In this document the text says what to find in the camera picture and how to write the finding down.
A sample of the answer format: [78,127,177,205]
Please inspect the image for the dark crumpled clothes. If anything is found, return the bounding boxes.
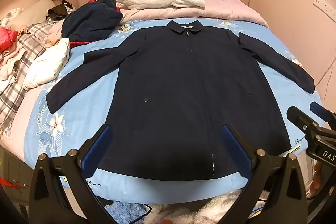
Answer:
[47,0,76,21]

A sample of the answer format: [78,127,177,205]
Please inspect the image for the black cable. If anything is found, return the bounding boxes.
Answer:
[129,203,153,224]

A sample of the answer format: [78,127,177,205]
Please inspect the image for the blue floral bed sheet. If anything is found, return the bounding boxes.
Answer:
[24,18,324,205]

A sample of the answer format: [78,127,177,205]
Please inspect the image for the red puffer jacket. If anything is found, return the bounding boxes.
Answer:
[0,27,19,52]

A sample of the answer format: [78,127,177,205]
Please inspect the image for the navy garment with red lining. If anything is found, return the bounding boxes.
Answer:
[61,0,124,48]

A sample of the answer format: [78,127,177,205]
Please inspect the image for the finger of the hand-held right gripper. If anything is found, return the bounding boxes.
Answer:
[287,106,320,133]
[310,102,336,130]

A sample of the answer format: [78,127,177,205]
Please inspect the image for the white cable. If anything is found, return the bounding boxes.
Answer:
[315,51,336,85]

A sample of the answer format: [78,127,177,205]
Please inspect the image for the white puffer jacket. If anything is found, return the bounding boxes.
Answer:
[22,38,71,90]

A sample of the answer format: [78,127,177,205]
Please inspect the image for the white wall socket strip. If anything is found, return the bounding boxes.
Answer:
[314,0,336,14]

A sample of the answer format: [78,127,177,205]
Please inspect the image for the pink clothes pile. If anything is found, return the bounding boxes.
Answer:
[0,43,24,81]

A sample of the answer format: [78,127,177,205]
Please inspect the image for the navy zip coat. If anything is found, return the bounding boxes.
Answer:
[46,20,315,182]

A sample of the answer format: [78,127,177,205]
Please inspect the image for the grey plaid cloth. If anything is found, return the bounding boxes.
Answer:
[0,22,61,130]

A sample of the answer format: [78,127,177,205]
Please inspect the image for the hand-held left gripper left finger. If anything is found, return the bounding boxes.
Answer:
[28,124,116,224]

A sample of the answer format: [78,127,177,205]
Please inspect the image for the beige long pillow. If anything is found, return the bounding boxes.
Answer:
[10,0,63,28]

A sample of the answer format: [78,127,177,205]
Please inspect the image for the person's right hand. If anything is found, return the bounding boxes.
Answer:
[310,161,332,194]

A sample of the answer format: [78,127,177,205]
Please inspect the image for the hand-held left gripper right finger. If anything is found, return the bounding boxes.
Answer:
[220,124,310,224]

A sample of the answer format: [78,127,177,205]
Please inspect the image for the white fluffy cloth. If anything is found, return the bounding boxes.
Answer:
[1,7,25,25]

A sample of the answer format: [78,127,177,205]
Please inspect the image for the pink quilt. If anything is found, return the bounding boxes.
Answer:
[93,0,269,28]

